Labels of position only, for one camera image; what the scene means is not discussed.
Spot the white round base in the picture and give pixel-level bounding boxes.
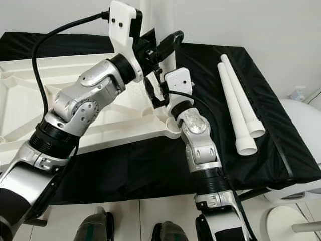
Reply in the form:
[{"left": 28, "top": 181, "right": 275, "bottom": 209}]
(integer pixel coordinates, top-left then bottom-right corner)
[{"left": 266, "top": 203, "right": 321, "bottom": 241}]

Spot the black table cloth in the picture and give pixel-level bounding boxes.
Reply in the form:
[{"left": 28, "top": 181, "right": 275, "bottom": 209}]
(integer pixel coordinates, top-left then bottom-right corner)
[{"left": 0, "top": 31, "right": 321, "bottom": 204}]

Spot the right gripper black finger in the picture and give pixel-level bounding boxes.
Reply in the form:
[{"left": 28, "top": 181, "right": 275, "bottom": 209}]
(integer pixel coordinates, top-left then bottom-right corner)
[{"left": 144, "top": 75, "right": 169, "bottom": 108}]

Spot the grey metal rod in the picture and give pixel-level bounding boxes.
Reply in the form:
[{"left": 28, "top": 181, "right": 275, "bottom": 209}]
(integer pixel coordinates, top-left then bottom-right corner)
[{"left": 292, "top": 221, "right": 321, "bottom": 233}]

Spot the black table frame bar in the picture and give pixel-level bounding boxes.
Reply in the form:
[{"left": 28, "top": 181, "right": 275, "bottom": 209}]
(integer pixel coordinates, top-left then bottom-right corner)
[{"left": 238, "top": 187, "right": 269, "bottom": 201}]

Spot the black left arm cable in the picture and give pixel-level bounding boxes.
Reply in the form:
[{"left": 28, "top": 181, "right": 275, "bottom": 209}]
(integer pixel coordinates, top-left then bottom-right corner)
[{"left": 32, "top": 11, "right": 111, "bottom": 121}]

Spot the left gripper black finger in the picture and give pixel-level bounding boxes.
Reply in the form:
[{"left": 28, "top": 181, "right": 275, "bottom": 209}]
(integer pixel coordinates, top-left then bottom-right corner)
[{"left": 154, "top": 30, "right": 185, "bottom": 62}]

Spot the grey robot left foot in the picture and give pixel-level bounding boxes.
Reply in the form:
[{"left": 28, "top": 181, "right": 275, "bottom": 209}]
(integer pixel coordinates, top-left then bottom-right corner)
[{"left": 75, "top": 207, "right": 113, "bottom": 241}]

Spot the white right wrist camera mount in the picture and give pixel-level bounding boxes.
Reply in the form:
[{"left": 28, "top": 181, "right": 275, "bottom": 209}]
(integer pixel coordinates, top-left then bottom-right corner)
[{"left": 163, "top": 67, "right": 194, "bottom": 113}]

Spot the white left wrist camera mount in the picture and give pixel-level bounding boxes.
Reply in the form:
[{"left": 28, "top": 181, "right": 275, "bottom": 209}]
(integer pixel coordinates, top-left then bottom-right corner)
[{"left": 109, "top": 0, "right": 144, "bottom": 83}]

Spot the grey robot foot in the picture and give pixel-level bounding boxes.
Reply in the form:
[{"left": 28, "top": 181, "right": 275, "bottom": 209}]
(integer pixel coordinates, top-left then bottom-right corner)
[
  {"left": 153, "top": 221, "right": 191, "bottom": 241},
  {"left": 75, "top": 207, "right": 113, "bottom": 241}
]

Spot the white plastic table top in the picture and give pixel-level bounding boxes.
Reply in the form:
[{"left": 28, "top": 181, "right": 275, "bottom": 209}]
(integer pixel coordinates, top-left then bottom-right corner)
[{"left": 0, "top": 50, "right": 181, "bottom": 174}]

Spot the white dome-shaped appliance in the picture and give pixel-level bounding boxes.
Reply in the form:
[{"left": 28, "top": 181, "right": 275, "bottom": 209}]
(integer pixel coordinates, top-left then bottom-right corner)
[{"left": 263, "top": 98, "right": 321, "bottom": 201}]

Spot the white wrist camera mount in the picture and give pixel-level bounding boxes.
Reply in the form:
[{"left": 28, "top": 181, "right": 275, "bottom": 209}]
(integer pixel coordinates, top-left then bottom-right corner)
[
  {"left": 163, "top": 67, "right": 194, "bottom": 113},
  {"left": 109, "top": 0, "right": 144, "bottom": 83}
]

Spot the grey robot right foot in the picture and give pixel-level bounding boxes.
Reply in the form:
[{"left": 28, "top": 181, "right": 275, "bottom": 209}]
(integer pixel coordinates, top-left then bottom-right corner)
[{"left": 153, "top": 221, "right": 191, "bottom": 241}]

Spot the small white wall device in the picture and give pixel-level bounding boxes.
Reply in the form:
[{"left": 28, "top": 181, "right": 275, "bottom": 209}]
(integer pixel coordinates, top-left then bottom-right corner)
[{"left": 292, "top": 86, "right": 306, "bottom": 101}]

